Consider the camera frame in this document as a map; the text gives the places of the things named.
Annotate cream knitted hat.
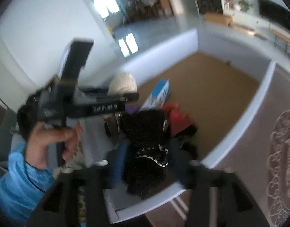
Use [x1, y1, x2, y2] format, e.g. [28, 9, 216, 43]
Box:
[107, 72, 137, 95]

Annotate black knitted hat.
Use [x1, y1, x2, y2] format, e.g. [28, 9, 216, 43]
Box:
[120, 109, 170, 199]

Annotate blue white medicine box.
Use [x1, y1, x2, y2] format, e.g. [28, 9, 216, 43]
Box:
[139, 79, 171, 112]

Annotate blue sleeve forearm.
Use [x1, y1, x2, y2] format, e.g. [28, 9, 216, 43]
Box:
[0, 143, 55, 226]

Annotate red object in box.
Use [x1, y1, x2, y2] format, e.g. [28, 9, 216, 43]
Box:
[163, 102, 197, 139]

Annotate person left hand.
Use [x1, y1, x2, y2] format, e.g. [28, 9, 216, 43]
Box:
[25, 122, 83, 170]

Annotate white storage box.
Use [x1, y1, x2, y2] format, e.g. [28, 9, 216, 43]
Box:
[88, 28, 277, 224]

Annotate cardboard box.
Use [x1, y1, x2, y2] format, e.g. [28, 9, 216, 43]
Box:
[204, 12, 233, 26]

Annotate white tv cabinet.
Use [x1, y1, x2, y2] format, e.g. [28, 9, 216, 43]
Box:
[230, 9, 290, 52]

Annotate red flower vase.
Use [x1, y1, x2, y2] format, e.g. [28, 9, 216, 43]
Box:
[224, 0, 233, 9]

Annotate black television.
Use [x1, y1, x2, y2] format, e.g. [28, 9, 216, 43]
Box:
[258, 0, 290, 32]

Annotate green potted plant left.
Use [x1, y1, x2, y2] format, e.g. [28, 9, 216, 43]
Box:
[238, 0, 254, 12]

